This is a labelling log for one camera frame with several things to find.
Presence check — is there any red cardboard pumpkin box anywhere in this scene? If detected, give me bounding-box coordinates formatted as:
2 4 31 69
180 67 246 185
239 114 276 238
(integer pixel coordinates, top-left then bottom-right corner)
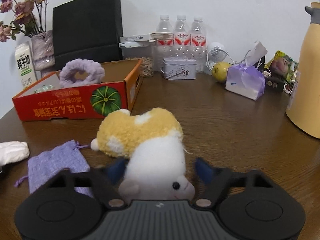
12 59 143 121

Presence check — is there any white charging cable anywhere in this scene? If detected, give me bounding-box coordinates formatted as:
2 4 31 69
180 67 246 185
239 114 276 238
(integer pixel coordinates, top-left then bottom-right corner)
220 49 253 66

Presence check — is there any white knitted cloth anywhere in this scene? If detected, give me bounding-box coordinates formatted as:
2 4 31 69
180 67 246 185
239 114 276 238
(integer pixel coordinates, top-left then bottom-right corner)
0 141 30 167

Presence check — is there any white flat carton box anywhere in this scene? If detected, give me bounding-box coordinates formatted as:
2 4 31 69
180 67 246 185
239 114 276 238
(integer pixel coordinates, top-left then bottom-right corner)
120 32 174 43

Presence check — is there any colourful snack packet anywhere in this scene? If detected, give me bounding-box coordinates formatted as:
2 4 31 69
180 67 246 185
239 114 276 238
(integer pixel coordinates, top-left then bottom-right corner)
267 50 298 83

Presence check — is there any purple drawstring pouch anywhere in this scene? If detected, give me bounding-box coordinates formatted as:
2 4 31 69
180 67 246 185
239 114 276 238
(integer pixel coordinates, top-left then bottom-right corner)
14 140 90 193

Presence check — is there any purple textured vase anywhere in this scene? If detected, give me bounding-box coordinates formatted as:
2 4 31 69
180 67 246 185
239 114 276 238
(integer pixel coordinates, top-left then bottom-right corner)
31 30 55 71

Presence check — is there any water bottle right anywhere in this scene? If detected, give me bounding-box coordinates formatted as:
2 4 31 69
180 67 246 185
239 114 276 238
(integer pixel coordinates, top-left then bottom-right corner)
190 16 207 73

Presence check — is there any iridescent plastic wrap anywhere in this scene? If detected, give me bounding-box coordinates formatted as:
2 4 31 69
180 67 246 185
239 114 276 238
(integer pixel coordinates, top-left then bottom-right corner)
34 85 55 94

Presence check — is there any small white round fan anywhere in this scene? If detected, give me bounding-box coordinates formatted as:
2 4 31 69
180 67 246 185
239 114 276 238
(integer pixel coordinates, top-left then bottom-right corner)
206 42 227 69

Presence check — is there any white green milk carton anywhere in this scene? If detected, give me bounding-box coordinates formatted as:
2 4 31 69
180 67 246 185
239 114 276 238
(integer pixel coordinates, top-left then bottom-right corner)
15 42 37 89

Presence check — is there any water bottle left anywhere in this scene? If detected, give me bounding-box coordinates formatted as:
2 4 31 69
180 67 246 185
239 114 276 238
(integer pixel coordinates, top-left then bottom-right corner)
156 15 174 56

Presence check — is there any water bottle middle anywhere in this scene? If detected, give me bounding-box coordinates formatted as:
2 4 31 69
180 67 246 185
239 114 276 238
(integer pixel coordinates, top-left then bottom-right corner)
174 15 190 57

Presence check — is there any black paper shopping bag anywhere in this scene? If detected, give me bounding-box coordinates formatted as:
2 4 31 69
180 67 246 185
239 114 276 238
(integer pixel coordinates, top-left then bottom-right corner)
53 0 123 70

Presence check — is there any yellow white plush toy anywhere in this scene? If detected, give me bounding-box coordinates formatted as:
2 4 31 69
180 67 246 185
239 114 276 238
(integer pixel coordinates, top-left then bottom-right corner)
91 108 195 203

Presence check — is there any small grey tin box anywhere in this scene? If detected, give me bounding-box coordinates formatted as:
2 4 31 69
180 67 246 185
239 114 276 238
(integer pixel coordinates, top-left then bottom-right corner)
161 57 197 80

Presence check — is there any yellow green apple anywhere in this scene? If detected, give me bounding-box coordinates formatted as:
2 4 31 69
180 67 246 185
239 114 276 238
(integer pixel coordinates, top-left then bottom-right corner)
212 62 232 83

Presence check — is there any black small box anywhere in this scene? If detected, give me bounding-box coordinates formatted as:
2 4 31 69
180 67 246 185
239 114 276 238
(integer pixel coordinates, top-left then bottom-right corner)
263 71 285 93

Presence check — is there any water bottle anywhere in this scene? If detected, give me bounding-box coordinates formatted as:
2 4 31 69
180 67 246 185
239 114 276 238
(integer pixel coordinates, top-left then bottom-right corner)
156 15 174 56
190 16 207 73
174 15 190 57

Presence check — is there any yellow thermos jug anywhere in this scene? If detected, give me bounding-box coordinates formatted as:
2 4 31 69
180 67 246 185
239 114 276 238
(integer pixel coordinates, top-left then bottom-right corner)
285 2 319 139

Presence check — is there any clear plastic food container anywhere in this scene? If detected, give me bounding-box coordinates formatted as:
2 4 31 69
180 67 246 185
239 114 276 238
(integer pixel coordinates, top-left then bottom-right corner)
119 41 153 77

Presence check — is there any dried pink rose bouquet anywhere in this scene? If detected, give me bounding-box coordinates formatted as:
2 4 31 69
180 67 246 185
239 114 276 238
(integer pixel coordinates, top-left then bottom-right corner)
1 0 48 43

